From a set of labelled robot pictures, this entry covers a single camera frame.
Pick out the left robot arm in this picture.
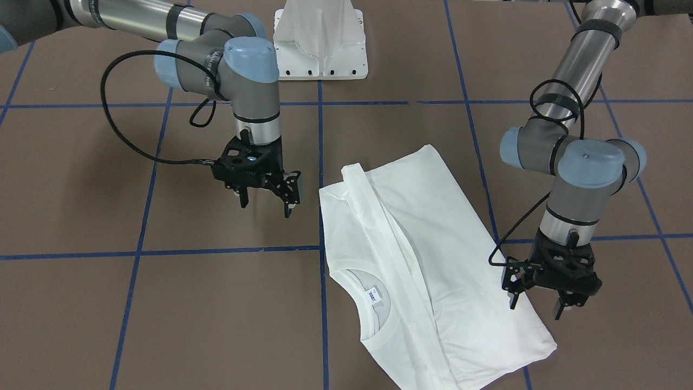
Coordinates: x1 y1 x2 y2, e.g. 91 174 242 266
488 1 648 319

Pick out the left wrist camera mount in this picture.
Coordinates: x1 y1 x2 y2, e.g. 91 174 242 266
525 236 602 296

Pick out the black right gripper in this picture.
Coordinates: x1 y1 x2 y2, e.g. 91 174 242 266
225 136 302 219

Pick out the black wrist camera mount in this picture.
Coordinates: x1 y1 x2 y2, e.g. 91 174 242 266
211 136 273 189

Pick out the white long-sleeve printed shirt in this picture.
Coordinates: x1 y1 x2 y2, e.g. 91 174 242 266
319 144 557 389

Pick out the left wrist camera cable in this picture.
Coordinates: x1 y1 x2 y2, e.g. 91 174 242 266
488 80 586 267

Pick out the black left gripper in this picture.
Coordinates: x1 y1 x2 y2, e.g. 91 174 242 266
501 230 596 320

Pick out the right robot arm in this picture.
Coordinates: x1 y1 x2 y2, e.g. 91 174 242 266
1 1 301 217

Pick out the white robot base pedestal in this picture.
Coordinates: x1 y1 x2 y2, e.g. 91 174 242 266
272 1 369 81

